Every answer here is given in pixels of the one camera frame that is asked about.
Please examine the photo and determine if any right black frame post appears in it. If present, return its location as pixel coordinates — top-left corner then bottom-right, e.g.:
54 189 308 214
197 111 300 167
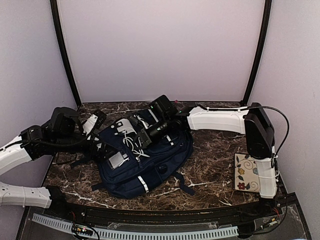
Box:
240 0 273 106

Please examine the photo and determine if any white USB charger block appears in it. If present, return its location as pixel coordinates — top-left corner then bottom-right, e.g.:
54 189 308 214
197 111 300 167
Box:
108 152 130 169

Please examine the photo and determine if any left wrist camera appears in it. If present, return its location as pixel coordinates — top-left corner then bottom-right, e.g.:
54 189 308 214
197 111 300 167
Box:
82 109 107 136

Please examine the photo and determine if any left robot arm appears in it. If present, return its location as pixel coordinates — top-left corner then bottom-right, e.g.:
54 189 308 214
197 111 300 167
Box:
0 107 117 218

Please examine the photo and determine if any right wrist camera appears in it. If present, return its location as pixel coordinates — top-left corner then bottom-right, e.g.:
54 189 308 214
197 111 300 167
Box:
129 114 149 129

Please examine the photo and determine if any navy blue student backpack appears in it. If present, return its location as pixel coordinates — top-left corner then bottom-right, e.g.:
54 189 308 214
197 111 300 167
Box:
69 108 196 200

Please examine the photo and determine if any grey slotted cable duct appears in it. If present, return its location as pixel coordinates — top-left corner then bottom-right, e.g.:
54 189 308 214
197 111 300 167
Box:
31 213 239 240

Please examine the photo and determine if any black frame post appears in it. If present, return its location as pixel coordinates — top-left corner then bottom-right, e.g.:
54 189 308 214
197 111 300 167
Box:
49 0 82 108
240 0 273 106

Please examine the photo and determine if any floral square plate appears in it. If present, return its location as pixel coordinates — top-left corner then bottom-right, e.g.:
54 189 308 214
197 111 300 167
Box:
233 152 260 193

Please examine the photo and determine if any small circuit board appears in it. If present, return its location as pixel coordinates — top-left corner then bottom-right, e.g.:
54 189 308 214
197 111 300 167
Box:
71 224 94 238

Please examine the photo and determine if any white charger cable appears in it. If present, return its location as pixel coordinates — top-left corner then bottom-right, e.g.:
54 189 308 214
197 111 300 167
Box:
119 128 151 166

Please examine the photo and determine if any left black frame post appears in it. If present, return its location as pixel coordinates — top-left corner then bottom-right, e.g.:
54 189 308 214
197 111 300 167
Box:
49 0 82 108

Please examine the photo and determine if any black front rail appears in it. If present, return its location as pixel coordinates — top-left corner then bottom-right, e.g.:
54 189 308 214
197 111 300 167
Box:
38 201 275 226

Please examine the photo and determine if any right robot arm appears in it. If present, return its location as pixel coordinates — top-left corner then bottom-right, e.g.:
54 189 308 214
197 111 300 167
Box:
134 95 281 217

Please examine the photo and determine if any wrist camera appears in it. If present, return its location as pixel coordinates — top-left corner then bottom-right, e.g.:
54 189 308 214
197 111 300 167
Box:
129 114 149 129
82 109 107 136

